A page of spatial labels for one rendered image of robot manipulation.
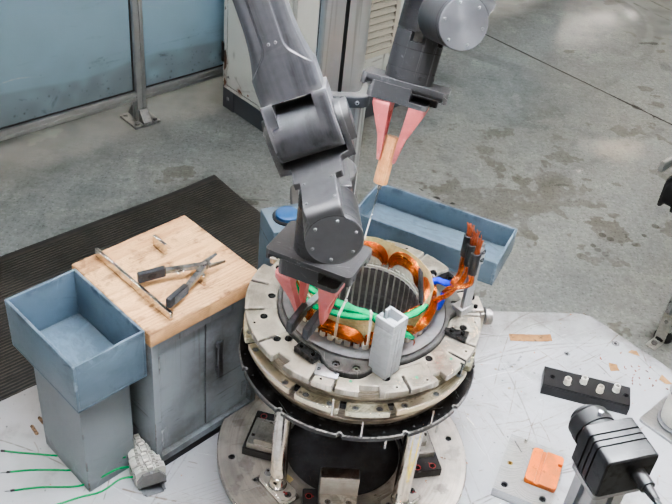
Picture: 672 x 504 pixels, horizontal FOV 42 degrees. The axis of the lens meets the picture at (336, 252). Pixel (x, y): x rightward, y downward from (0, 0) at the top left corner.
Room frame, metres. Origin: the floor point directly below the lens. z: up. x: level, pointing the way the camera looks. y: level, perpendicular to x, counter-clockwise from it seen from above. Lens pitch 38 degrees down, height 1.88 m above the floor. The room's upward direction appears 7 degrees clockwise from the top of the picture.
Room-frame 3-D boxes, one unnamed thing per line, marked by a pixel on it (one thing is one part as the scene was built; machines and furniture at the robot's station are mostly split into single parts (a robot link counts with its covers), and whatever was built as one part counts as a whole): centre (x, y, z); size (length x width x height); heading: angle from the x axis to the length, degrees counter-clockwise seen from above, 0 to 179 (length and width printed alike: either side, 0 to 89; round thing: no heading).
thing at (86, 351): (0.85, 0.34, 0.92); 0.17 x 0.11 x 0.28; 49
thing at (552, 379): (1.10, -0.46, 0.79); 0.15 x 0.05 x 0.02; 79
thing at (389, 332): (0.79, -0.08, 1.14); 0.03 x 0.03 x 0.09; 52
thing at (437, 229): (1.17, -0.15, 0.92); 0.25 x 0.11 x 0.28; 68
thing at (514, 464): (0.91, -0.34, 0.79); 0.12 x 0.09 x 0.02; 161
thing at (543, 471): (0.91, -0.36, 0.80); 0.07 x 0.05 x 0.01; 161
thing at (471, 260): (0.90, -0.17, 1.21); 0.04 x 0.04 x 0.03; 52
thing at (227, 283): (0.97, 0.24, 1.05); 0.20 x 0.19 x 0.02; 139
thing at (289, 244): (0.76, 0.02, 1.31); 0.10 x 0.07 x 0.07; 69
